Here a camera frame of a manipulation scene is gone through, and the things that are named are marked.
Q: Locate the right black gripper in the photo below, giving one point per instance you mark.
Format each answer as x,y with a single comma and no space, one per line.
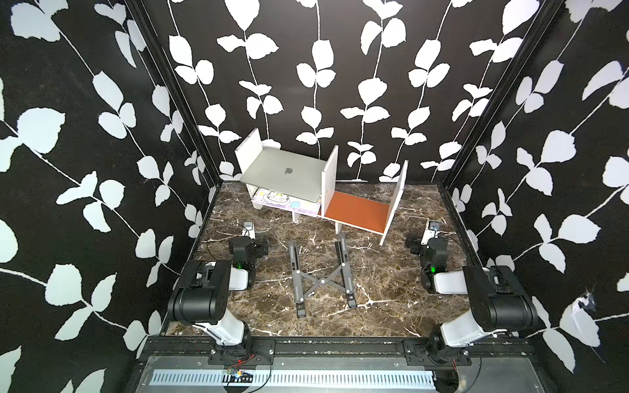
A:
418,245

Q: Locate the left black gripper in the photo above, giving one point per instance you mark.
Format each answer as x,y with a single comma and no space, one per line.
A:
260,246

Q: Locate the silver laptop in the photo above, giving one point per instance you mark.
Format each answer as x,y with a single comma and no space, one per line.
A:
285,172

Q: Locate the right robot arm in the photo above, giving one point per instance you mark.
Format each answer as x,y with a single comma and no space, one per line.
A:
498,302

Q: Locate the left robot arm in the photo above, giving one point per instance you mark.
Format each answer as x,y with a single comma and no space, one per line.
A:
200,298

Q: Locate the cartoon cat picture book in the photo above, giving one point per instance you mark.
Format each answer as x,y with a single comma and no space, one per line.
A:
284,202

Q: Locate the white and brown shelf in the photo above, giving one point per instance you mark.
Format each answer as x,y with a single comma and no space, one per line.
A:
338,207

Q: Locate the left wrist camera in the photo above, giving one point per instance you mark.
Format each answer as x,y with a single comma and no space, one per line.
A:
248,230

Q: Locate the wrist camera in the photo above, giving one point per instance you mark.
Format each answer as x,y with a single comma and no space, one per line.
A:
432,230
248,230

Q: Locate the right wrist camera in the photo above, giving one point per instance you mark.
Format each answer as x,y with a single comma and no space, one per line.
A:
432,230

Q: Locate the black mounting rail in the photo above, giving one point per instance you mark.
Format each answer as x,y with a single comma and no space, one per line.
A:
266,350

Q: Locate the white slotted cable duct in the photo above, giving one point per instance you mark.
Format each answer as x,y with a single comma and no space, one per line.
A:
371,379

